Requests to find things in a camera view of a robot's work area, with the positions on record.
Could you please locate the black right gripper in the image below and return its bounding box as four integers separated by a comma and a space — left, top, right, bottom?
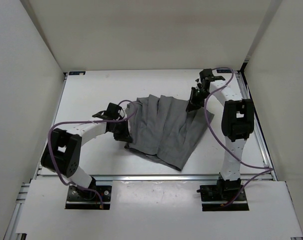
185, 87, 212, 112

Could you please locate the grey pleated skirt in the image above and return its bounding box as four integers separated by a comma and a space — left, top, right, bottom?
125, 95, 214, 171

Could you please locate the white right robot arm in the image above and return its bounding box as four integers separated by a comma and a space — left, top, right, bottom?
125, 80, 254, 182

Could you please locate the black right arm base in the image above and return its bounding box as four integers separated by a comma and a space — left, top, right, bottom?
196, 177, 250, 212

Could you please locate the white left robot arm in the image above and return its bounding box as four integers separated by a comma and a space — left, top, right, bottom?
40, 120, 133, 200

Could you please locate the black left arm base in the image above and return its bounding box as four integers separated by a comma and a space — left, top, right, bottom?
65, 185, 112, 210

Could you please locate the blue right corner label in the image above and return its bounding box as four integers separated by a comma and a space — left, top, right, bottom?
216, 69, 233, 74

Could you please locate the blue corner label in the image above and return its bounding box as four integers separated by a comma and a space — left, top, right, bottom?
68, 71, 86, 76
216, 69, 233, 74

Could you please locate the white front cover panel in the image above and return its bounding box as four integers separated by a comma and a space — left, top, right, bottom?
16, 180, 303, 240

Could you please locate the blue left corner label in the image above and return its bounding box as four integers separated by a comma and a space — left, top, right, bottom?
68, 71, 86, 76

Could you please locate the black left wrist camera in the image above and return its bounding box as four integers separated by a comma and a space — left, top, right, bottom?
92, 102, 124, 121

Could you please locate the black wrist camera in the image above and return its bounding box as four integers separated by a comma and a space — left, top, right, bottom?
195, 68, 226, 83
92, 102, 124, 121

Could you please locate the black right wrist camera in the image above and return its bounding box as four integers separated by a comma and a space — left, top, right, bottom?
195, 68, 226, 83

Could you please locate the aluminium table edge rail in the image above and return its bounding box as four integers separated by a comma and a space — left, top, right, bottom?
34, 173, 274, 181

